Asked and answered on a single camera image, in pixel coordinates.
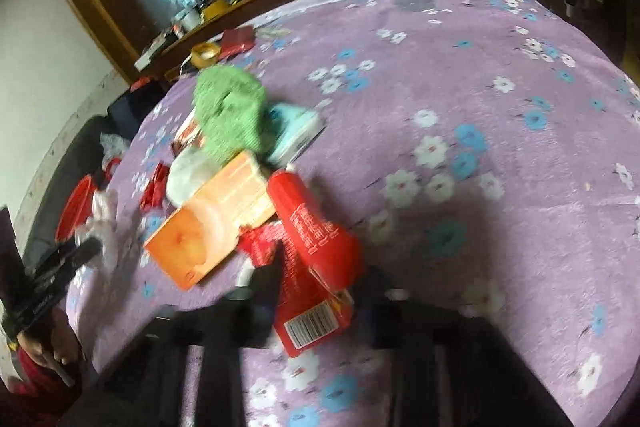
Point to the flat red box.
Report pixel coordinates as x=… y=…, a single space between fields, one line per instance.
x=237 y=42

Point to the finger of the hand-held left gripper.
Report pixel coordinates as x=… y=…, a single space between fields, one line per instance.
x=82 y=253

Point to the red crumpled wrapper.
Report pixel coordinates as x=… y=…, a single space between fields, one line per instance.
x=260 y=244

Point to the person's left hand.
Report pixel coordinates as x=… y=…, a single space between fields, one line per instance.
x=55 y=337

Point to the light blue box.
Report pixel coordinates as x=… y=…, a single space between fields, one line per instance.
x=295 y=129

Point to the red plastic bottle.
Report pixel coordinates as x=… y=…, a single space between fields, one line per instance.
x=315 y=222

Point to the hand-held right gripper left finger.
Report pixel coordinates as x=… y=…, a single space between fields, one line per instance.
x=262 y=292

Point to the white fluffy cloth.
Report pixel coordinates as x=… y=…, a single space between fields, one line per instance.
x=192 y=177

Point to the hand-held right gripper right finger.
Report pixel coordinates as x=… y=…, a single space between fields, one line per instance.
x=377 y=302

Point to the red carton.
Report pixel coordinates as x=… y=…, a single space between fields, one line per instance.
x=310 y=317

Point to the white plastic bag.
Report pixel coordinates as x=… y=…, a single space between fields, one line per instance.
x=102 y=222

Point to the small orange packet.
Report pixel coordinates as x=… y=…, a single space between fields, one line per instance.
x=189 y=134

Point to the green knitted cloth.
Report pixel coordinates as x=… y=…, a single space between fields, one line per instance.
x=227 y=107

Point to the black leather sofa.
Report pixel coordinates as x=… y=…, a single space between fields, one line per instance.
x=75 y=147

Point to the yellow tape roll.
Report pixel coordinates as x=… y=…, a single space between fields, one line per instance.
x=205 y=55

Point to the small red wrapper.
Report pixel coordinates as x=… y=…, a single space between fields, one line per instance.
x=154 y=187

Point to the purple floral blanket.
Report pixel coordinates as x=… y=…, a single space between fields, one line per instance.
x=475 y=117

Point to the red plastic basket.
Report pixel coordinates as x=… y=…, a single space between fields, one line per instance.
x=77 y=207

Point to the yellow pot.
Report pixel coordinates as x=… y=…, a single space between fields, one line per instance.
x=212 y=9

